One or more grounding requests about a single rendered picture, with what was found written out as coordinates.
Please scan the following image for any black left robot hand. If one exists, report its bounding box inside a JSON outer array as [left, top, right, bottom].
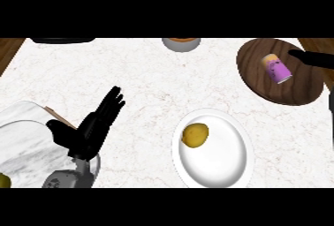
[[45, 86, 129, 162]]

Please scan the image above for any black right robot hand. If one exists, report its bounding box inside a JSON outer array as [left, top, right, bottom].
[[287, 49, 334, 71]]

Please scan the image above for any purple can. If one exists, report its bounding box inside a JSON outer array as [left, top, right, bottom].
[[262, 53, 295, 85]]

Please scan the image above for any brown wooden plate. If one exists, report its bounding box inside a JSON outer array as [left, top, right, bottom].
[[236, 38, 327, 107]]

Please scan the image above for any white bowl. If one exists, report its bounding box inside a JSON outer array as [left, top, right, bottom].
[[172, 108, 256, 189]]

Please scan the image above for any pale wooden board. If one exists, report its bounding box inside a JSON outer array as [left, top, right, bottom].
[[44, 105, 79, 131]]

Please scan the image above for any yellow potato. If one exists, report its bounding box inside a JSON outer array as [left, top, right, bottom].
[[181, 123, 211, 149]]

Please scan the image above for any yellow fruit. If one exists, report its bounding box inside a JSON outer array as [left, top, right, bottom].
[[0, 172, 14, 189]]

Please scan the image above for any black round appliance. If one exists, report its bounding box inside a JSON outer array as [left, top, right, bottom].
[[29, 37, 97, 45]]

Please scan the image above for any grey cup with orange top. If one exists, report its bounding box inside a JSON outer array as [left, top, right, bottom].
[[162, 37, 203, 53]]

